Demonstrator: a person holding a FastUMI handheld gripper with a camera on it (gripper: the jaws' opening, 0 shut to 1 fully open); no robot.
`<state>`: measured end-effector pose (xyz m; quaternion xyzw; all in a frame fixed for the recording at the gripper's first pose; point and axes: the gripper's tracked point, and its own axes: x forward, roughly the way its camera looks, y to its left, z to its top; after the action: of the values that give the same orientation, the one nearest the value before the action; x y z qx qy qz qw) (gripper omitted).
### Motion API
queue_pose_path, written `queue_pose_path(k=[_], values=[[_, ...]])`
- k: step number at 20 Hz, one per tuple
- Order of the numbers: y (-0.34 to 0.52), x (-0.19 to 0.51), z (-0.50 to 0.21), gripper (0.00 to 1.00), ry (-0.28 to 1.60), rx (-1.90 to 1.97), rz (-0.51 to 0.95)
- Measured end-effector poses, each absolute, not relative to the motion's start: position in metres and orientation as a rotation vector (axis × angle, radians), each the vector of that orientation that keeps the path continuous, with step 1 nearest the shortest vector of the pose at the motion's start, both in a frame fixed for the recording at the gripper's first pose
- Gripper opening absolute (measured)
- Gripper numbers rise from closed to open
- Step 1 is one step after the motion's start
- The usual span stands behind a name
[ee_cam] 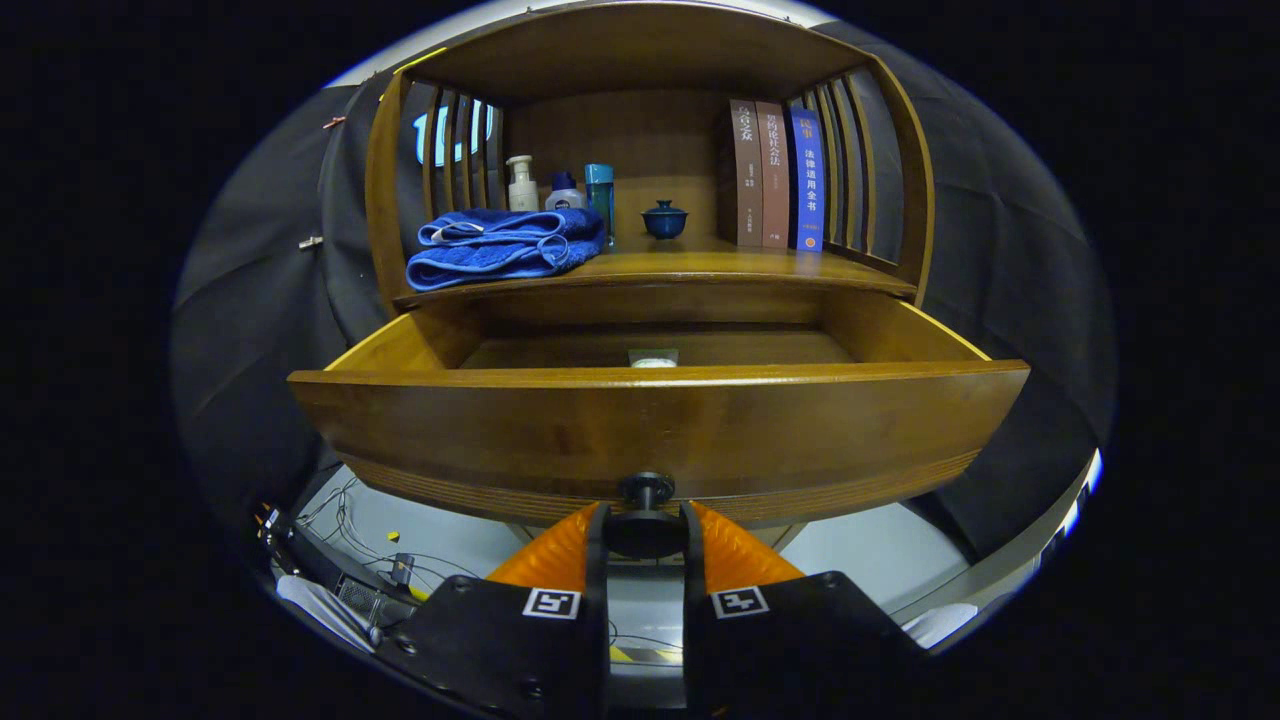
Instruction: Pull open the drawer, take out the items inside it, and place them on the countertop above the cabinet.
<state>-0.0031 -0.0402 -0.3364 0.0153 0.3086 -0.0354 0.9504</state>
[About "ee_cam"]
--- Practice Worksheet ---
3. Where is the wooden drawer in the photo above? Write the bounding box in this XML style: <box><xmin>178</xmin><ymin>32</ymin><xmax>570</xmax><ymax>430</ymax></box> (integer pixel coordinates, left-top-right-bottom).
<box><xmin>288</xmin><ymin>288</ymin><xmax>1031</xmax><ymax>561</ymax></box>

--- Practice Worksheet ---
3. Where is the black electronic device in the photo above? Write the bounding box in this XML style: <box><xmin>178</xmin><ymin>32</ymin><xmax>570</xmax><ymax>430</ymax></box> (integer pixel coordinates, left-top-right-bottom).
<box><xmin>262</xmin><ymin>505</ymin><xmax>421</xmax><ymax>636</ymax></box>

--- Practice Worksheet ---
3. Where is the teal clear bottle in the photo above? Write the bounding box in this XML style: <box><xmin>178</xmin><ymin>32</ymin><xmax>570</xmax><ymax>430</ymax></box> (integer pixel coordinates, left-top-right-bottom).
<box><xmin>584</xmin><ymin>163</ymin><xmax>617</xmax><ymax>249</ymax></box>

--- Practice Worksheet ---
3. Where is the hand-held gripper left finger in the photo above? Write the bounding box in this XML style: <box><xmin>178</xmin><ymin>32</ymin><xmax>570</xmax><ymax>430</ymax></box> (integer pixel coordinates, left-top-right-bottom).
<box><xmin>385</xmin><ymin>502</ymin><xmax>611</xmax><ymax>720</ymax></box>

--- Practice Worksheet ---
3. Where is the wooden countertop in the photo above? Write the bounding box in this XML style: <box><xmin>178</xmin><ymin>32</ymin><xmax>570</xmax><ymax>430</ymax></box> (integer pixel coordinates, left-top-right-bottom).
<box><xmin>395</xmin><ymin>235</ymin><xmax>916</xmax><ymax>301</ymax></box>

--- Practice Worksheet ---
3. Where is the white pump bottle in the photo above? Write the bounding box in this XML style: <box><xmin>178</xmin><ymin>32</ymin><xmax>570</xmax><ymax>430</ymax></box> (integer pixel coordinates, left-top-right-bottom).
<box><xmin>505</xmin><ymin>155</ymin><xmax>541</xmax><ymax>213</ymax></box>

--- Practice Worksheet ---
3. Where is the blue folded towel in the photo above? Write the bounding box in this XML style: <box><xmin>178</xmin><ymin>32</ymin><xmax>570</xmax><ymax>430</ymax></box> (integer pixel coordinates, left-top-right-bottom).
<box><xmin>405</xmin><ymin>207</ymin><xmax>608</xmax><ymax>293</ymax></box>

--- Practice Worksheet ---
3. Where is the blue book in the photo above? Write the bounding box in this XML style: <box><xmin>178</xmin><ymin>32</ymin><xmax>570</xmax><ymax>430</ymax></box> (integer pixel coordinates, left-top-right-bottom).
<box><xmin>788</xmin><ymin>107</ymin><xmax>827</xmax><ymax>253</ymax></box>

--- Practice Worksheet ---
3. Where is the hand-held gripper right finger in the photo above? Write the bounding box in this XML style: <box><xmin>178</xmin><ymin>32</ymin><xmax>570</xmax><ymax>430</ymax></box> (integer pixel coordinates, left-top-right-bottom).
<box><xmin>683</xmin><ymin>500</ymin><xmax>931</xmax><ymax>720</ymax></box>

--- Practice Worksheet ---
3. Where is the dark brown book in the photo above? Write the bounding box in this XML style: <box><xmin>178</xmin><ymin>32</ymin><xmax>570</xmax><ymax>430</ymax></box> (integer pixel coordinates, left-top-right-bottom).
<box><xmin>728</xmin><ymin>98</ymin><xmax>764</xmax><ymax>248</ymax></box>

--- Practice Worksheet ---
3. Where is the white cloth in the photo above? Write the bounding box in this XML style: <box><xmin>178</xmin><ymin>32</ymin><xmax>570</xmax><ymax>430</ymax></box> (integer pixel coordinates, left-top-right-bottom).
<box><xmin>278</xmin><ymin>575</ymin><xmax>379</xmax><ymax>653</ymax></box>

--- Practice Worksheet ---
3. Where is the reddish brown book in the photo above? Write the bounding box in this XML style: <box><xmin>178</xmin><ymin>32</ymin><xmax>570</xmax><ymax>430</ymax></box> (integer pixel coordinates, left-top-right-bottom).
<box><xmin>755</xmin><ymin>100</ymin><xmax>793</xmax><ymax>250</ymax></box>

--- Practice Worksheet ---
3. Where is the white bottle blue cap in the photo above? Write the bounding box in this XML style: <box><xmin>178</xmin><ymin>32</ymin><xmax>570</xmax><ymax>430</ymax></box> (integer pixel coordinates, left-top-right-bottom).
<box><xmin>545</xmin><ymin>170</ymin><xmax>588</xmax><ymax>213</ymax></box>

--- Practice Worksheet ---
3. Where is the blue lidded teacup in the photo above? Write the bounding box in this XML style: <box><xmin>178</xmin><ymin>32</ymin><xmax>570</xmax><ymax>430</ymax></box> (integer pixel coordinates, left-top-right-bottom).
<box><xmin>641</xmin><ymin>200</ymin><xmax>689</xmax><ymax>241</ymax></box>

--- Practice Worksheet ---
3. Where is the wooden cabinet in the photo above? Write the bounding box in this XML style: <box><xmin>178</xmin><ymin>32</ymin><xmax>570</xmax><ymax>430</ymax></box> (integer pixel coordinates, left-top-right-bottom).
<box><xmin>363</xmin><ymin>2</ymin><xmax>936</xmax><ymax>313</ymax></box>

